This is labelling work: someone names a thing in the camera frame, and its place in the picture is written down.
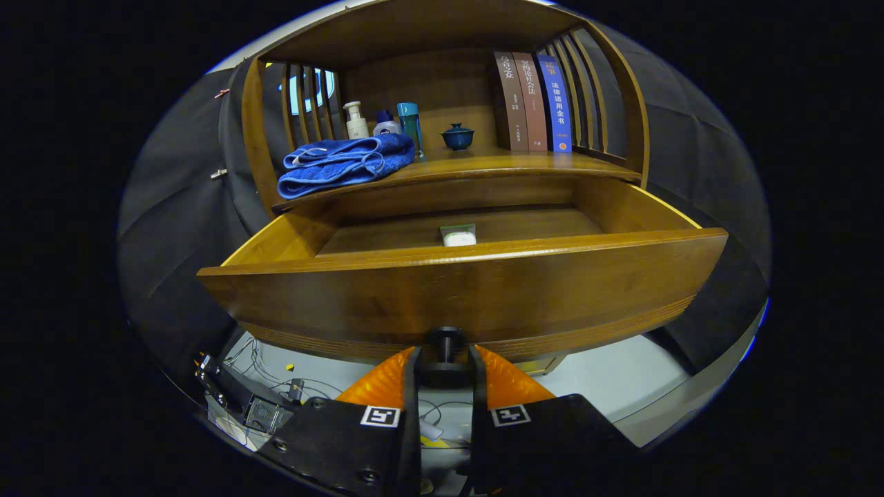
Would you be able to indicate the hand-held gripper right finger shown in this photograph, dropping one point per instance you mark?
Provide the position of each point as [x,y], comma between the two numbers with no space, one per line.
[478,428]

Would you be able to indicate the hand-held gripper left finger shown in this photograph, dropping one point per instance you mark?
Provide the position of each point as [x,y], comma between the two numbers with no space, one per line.
[412,428]

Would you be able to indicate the white and green tube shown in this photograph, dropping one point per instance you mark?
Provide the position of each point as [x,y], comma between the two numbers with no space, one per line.
[459,238]

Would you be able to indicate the wooden cabinet door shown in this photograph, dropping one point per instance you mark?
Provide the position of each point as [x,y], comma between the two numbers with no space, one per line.
[539,364]

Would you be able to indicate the wooden countertop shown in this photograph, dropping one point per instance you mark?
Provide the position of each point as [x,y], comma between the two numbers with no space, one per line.
[497,162]

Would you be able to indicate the wooden cabinet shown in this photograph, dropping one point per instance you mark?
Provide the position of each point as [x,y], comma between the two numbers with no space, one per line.
[428,76]

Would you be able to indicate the metal mesh box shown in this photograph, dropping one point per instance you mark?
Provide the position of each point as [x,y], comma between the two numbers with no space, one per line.
[266,414]

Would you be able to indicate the blue folded towel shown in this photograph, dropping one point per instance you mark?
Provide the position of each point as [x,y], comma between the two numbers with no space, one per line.
[338,166]

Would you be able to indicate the blue lidded teacup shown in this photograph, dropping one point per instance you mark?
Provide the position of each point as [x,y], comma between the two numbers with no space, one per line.
[457,138]

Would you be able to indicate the white bottle with blue cap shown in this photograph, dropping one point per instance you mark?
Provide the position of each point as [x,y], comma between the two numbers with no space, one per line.
[387,126]

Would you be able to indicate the teal transparent bottle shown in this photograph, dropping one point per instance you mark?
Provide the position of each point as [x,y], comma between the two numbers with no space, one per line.
[409,121]

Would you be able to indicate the white pump bottle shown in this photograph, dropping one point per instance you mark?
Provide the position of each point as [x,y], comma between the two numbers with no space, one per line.
[356,124]

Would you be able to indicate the dark brown book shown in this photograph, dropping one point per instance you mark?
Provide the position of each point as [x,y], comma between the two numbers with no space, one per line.
[511,103]

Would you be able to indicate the reddish brown book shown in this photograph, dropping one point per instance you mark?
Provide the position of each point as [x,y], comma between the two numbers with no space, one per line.
[533,103]

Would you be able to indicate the blue book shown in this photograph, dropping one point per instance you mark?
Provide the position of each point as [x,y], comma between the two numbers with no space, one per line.
[558,103]

